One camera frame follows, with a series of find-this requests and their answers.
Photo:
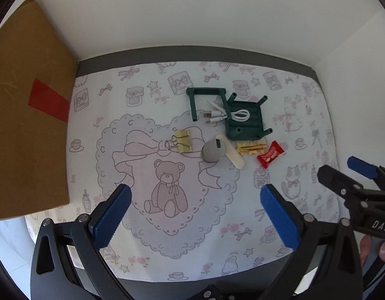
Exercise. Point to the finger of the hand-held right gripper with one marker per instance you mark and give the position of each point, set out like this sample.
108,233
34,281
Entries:
334,178
362,167

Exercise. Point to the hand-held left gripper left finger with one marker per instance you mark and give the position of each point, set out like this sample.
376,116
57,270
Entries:
112,215

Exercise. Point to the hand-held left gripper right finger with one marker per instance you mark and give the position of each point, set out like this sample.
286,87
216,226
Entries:
280,215

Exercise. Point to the red candy packet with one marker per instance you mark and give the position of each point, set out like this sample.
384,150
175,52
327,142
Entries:
270,155

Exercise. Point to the gold hair clip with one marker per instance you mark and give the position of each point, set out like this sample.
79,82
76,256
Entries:
250,147

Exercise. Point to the grey oval object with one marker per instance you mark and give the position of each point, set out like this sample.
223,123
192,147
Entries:
211,153

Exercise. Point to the green toy chair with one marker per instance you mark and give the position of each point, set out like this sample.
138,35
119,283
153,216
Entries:
245,129

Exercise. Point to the yellow binder clip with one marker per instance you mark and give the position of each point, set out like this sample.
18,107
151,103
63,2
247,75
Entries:
183,142

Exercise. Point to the brown cardboard box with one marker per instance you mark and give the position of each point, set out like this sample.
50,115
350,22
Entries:
23,115

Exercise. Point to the white printed bear mat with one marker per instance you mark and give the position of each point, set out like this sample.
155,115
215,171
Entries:
133,175

